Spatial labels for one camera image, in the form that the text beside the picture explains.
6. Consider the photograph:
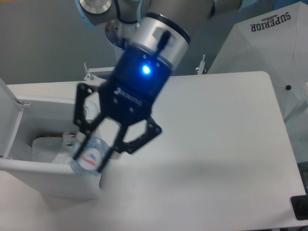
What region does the black device at table corner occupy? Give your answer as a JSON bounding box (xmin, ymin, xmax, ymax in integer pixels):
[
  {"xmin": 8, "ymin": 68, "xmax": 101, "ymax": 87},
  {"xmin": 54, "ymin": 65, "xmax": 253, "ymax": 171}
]
[{"xmin": 290, "ymin": 195, "xmax": 308, "ymax": 220}]

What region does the crushed clear plastic bottle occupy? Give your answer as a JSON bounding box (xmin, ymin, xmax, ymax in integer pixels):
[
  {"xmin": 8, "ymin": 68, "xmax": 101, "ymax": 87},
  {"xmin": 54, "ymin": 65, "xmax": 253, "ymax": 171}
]
[{"xmin": 70, "ymin": 137, "xmax": 109, "ymax": 177}]

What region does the white metal base frame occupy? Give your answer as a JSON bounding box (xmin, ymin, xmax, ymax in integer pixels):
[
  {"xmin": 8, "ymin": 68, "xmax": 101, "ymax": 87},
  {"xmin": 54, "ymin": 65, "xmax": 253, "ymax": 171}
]
[{"xmin": 83, "ymin": 55, "xmax": 208, "ymax": 81}]

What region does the white bin liner bag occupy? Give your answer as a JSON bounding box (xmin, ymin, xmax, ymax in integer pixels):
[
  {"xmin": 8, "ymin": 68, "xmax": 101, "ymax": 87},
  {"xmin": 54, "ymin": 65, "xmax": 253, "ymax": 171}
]
[{"xmin": 32, "ymin": 134, "xmax": 77, "ymax": 165}]

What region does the white trash can lid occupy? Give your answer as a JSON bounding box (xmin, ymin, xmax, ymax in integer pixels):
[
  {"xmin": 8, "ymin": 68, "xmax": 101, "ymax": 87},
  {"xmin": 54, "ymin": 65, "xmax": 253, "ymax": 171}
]
[{"xmin": 0, "ymin": 79, "xmax": 30, "ymax": 158}]

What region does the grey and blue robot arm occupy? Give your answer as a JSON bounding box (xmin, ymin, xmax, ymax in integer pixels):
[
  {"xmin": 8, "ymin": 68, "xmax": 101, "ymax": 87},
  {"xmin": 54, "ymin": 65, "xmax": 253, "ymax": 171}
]
[{"xmin": 70, "ymin": 0, "xmax": 244, "ymax": 176}]

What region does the white trash can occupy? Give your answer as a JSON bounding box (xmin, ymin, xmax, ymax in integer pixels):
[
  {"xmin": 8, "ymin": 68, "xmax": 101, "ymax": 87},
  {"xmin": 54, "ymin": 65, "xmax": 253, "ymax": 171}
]
[{"xmin": 0, "ymin": 94, "xmax": 103, "ymax": 199}]

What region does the white Superior umbrella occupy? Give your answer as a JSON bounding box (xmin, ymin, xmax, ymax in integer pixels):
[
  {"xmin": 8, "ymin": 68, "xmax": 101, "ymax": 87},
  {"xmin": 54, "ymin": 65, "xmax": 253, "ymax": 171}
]
[{"xmin": 208, "ymin": 1, "xmax": 308, "ymax": 117}]

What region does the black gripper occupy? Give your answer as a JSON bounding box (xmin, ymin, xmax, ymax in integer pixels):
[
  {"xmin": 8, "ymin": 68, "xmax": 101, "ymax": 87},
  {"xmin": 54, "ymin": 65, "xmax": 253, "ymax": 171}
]
[{"xmin": 72, "ymin": 46, "xmax": 171, "ymax": 173}]

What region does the white plastic wrapper bag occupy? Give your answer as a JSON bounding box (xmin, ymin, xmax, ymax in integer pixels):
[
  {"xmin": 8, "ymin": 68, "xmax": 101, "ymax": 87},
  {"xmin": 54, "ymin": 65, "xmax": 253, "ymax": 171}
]
[{"xmin": 35, "ymin": 131, "xmax": 77, "ymax": 154}]

